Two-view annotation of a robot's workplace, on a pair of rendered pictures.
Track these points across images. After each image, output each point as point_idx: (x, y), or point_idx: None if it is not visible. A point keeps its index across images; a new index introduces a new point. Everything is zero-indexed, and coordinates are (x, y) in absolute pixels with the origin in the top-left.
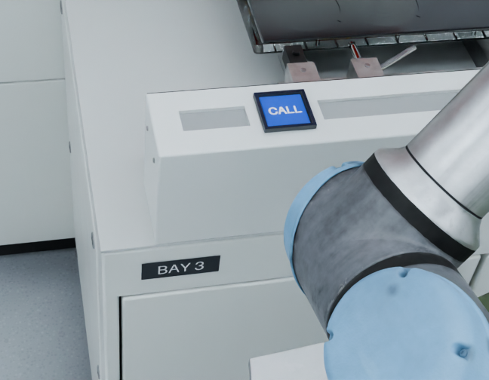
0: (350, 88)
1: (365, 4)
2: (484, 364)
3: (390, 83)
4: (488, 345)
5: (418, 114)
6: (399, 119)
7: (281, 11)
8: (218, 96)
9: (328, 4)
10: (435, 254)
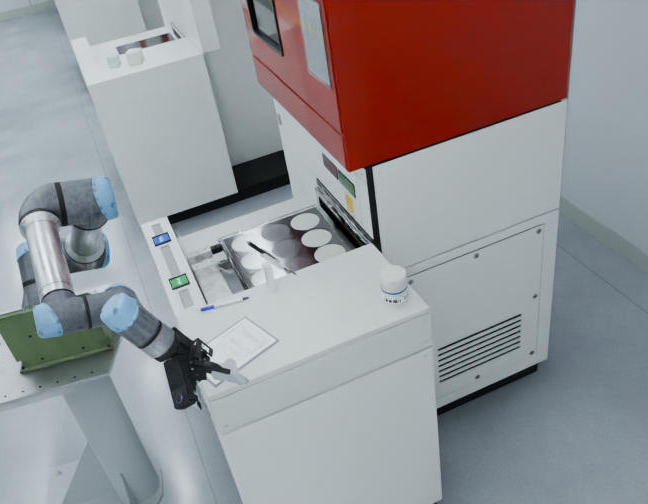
0: (175, 249)
1: (253, 256)
2: (21, 250)
3: (180, 256)
4: (25, 249)
5: (165, 264)
6: (162, 261)
7: (241, 239)
8: (167, 227)
9: (249, 248)
10: (62, 246)
